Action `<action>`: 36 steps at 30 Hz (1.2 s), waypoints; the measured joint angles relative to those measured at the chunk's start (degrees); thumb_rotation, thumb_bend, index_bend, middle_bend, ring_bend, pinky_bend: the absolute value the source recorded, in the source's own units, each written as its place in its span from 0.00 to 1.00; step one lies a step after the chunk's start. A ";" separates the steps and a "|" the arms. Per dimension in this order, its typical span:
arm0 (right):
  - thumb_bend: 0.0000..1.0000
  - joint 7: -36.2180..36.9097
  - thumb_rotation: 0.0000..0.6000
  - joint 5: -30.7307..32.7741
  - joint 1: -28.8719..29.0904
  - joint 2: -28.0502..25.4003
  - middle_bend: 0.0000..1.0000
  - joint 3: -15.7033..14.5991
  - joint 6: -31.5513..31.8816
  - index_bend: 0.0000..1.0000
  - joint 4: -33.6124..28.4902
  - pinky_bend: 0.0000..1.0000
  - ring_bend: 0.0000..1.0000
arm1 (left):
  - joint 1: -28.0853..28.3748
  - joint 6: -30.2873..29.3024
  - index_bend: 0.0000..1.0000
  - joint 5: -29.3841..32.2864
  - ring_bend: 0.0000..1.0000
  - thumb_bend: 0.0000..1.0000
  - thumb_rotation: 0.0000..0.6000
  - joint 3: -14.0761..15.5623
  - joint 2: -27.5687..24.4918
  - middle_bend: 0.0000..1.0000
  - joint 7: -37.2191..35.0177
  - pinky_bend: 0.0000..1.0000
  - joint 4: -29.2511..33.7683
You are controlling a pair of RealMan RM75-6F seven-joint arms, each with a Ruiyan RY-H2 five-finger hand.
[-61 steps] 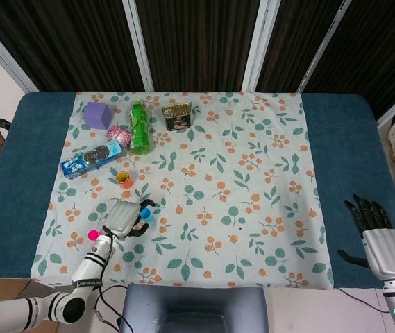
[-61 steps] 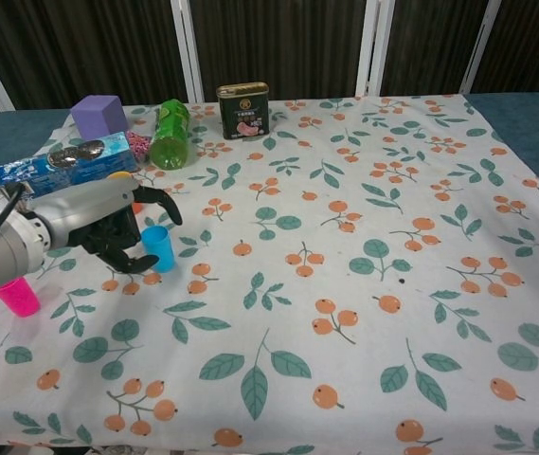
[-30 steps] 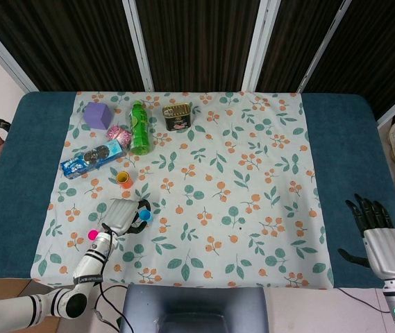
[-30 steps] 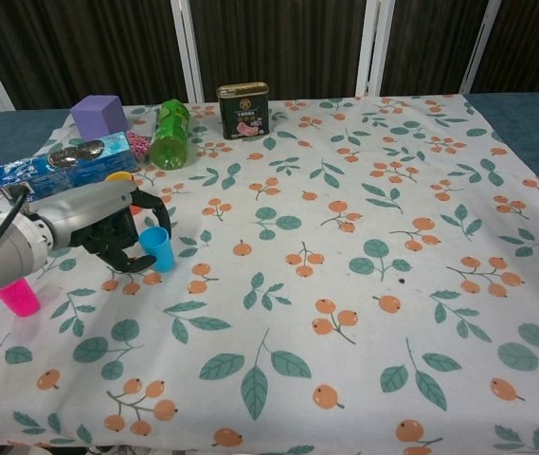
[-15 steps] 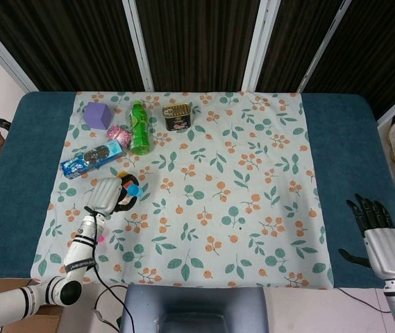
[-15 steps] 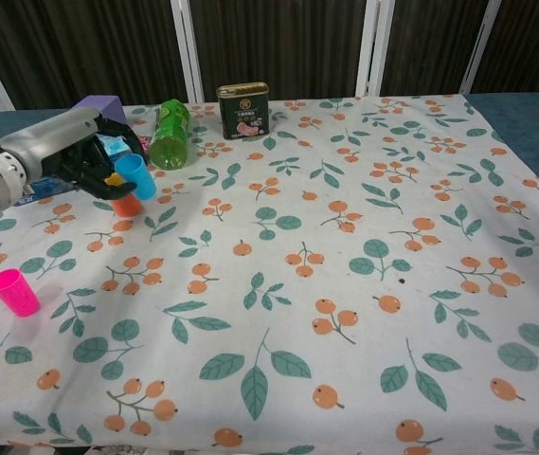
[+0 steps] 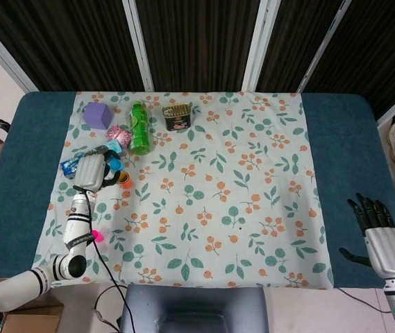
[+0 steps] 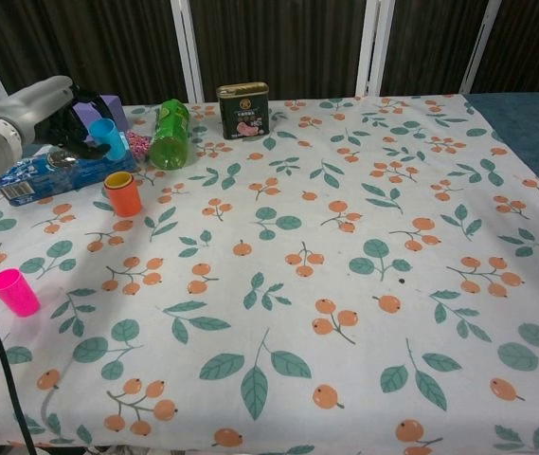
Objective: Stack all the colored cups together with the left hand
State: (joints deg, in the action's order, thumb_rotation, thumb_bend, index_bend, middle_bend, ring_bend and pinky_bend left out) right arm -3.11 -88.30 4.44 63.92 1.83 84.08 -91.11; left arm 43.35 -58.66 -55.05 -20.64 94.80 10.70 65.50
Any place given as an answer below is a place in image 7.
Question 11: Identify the dark luncheon meat tin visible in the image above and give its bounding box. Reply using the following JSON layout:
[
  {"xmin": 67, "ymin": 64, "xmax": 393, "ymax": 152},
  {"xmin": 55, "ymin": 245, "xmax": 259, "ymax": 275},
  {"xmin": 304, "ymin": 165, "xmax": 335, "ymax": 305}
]
[{"xmin": 162, "ymin": 103, "xmax": 193, "ymax": 132}]

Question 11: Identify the blue cookie package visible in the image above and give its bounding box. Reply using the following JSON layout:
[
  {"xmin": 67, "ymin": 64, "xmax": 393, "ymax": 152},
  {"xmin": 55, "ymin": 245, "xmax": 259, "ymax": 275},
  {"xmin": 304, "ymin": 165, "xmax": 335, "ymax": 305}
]
[{"xmin": 60, "ymin": 140, "xmax": 128, "ymax": 180}]

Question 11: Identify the purple foam cube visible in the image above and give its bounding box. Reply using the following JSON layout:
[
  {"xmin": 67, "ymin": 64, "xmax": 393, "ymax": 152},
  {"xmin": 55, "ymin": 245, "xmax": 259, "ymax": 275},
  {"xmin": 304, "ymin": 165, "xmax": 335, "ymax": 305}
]
[{"xmin": 82, "ymin": 101, "xmax": 114, "ymax": 131}]

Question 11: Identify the floral fruit print tablecloth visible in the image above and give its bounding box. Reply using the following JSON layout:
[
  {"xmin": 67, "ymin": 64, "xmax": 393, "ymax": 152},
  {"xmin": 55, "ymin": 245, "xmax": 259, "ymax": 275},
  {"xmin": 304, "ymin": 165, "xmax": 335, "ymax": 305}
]
[{"xmin": 31, "ymin": 90, "xmax": 335, "ymax": 291}]

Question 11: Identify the brown cardboard box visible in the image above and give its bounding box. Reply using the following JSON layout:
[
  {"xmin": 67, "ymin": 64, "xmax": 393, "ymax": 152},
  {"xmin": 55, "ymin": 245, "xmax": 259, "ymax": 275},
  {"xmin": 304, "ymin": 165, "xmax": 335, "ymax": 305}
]
[{"xmin": 1, "ymin": 300, "xmax": 65, "ymax": 333}]

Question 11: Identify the green plastic bottle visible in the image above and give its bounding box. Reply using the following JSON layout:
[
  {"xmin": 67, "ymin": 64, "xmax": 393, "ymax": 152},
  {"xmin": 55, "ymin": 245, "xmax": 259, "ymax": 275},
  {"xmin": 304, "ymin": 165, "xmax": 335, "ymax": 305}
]
[{"xmin": 128, "ymin": 100, "xmax": 152, "ymax": 156}]

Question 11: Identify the dark folding screen panel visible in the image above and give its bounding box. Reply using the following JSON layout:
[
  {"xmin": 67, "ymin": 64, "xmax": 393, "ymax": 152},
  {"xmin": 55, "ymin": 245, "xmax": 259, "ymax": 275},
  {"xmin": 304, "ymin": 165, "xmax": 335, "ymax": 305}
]
[
  {"xmin": 0, "ymin": 0, "xmax": 151, "ymax": 93},
  {"xmin": 252, "ymin": 0, "xmax": 353, "ymax": 94},
  {"xmin": 299, "ymin": 0, "xmax": 395, "ymax": 119},
  {"xmin": 124, "ymin": 0, "xmax": 271, "ymax": 93}
]

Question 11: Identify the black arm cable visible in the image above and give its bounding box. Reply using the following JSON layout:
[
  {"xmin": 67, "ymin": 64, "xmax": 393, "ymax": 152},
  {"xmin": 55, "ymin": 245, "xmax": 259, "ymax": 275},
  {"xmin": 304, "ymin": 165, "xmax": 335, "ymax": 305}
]
[{"xmin": 73, "ymin": 185, "xmax": 134, "ymax": 333}]

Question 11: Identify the thin floor cable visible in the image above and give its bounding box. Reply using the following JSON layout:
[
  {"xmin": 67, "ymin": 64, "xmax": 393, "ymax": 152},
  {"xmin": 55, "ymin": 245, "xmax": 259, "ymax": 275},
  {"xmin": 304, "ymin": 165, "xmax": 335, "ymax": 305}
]
[
  {"xmin": 92, "ymin": 283, "xmax": 124, "ymax": 332},
  {"xmin": 335, "ymin": 287, "xmax": 392, "ymax": 313}
]

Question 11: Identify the orange plastic cup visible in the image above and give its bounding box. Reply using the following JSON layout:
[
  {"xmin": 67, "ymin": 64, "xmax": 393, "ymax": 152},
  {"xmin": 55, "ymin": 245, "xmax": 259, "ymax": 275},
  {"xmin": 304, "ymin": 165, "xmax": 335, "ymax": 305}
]
[{"xmin": 118, "ymin": 171, "xmax": 135, "ymax": 189}]

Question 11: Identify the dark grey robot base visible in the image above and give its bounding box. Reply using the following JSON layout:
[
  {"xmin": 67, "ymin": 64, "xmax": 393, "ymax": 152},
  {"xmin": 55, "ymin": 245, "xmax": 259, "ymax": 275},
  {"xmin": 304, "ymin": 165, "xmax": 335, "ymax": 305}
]
[{"xmin": 119, "ymin": 284, "xmax": 271, "ymax": 333}]

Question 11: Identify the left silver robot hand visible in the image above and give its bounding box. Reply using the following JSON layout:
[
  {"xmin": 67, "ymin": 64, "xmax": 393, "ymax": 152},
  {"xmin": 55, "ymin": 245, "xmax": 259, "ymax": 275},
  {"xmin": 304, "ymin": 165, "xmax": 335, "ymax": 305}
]
[{"xmin": 74, "ymin": 151, "xmax": 124, "ymax": 194}]

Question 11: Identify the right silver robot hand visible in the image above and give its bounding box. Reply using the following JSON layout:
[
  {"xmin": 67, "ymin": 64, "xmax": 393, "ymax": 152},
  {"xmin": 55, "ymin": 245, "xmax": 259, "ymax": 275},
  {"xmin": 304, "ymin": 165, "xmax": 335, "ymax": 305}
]
[{"xmin": 338, "ymin": 193, "xmax": 395, "ymax": 279}]

